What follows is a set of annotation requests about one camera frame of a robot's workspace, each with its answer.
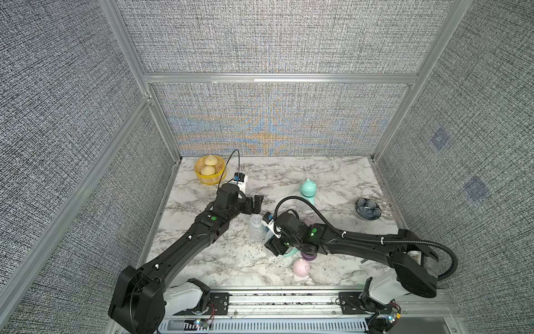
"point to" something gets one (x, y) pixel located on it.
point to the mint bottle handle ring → (311, 199)
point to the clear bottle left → (257, 230)
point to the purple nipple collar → (309, 257)
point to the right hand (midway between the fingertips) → (269, 234)
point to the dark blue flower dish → (368, 209)
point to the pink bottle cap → (301, 268)
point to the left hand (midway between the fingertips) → (256, 193)
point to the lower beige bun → (208, 170)
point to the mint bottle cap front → (308, 188)
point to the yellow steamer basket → (213, 179)
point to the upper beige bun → (211, 160)
